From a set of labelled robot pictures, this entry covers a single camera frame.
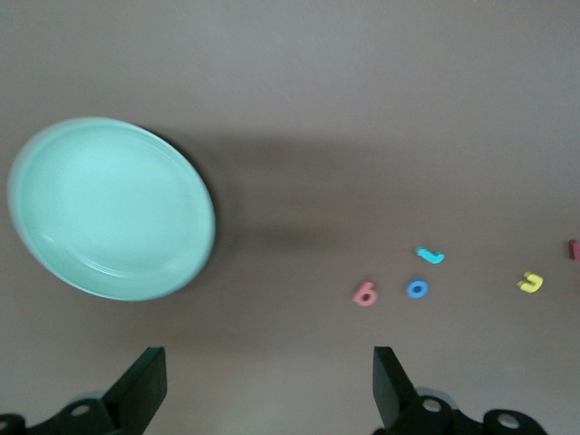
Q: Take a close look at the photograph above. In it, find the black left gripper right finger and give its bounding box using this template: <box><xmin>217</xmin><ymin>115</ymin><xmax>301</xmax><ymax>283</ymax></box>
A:
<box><xmin>372</xmin><ymin>346</ymin><xmax>549</xmax><ymax>435</ymax></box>

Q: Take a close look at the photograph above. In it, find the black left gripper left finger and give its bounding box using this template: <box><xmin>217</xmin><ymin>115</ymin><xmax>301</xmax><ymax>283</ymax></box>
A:
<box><xmin>0</xmin><ymin>346</ymin><xmax>168</xmax><ymax>435</ymax></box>

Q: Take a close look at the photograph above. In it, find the blue foam letter o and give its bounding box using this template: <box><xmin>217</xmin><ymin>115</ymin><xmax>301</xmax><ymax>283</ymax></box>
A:
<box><xmin>405</xmin><ymin>277</ymin><xmax>430</xmax><ymax>300</ymax></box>

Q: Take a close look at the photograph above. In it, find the pink foam letter g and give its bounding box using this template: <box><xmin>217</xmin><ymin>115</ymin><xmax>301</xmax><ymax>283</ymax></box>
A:
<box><xmin>352</xmin><ymin>279</ymin><xmax>379</xmax><ymax>305</ymax></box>

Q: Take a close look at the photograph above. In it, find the teal foam letter j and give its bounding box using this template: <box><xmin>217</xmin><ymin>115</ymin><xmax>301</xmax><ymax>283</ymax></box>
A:
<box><xmin>415</xmin><ymin>246</ymin><xmax>446</xmax><ymax>266</ymax></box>

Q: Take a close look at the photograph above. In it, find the yellow foam letter u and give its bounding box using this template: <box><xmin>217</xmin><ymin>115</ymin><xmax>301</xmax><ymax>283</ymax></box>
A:
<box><xmin>516</xmin><ymin>270</ymin><xmax>545</xmax><ymax>294</ymax></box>

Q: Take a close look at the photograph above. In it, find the pale green round plate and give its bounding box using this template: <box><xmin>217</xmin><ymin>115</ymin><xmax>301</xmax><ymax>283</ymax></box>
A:
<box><xmin>6</xmin><ymin>116</ymin><xmax>218</xmax><ymax>303</ymax></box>

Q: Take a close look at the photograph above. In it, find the brown table cover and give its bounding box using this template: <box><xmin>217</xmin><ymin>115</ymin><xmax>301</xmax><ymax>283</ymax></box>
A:
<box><xmin>0</xmin><ymin>0</ymin><xmax>580</xmax><ymax>435</ymax></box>

